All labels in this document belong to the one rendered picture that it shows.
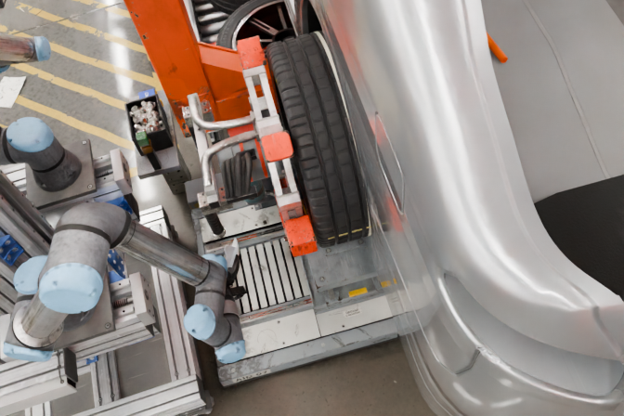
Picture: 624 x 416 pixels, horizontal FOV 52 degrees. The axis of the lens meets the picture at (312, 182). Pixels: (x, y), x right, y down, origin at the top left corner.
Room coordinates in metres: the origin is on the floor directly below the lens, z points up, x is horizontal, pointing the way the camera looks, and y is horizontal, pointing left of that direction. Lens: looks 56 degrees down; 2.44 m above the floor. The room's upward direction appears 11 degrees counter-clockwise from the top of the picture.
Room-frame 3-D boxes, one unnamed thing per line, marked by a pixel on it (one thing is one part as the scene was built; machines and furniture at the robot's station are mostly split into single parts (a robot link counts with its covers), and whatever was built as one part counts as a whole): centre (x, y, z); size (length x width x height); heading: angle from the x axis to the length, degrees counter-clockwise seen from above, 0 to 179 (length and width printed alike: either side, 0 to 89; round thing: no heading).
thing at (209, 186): (1.10, 0.21, 1.03); 0.19 x 0.18 x 0.11; 95
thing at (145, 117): (1.73, 0.61, 0.51); 0.20 x 0.14 x 0.13; 9
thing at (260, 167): (1.20, 0.17, 0.85); 0.21 x 0.14 x 0.14; 95
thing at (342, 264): (1.23, -0.07, 0.32); 0.40 x 0.30 x 0.28; 5
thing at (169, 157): (1.75, 0.61, 0.44); 0.43 x 0.17 x 0.03; 5
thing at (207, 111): (1.36, 0.32, 0.93); 0.09 x 0.05 x 0.05; 95
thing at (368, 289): (1.23, -0.07, 0.13); 0.50 x 0.36 x 0.10; 5
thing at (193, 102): (1.30, 0.23, 1.03); 0.19 x 0.18 x 0.11; 95
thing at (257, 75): (1.21, 0.10, 0.85); 0.54 x 0.07 x 0.54; 5
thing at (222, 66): (1.73, 0.05, 0.69); 0.52 x 0.17 x 0.35; 95
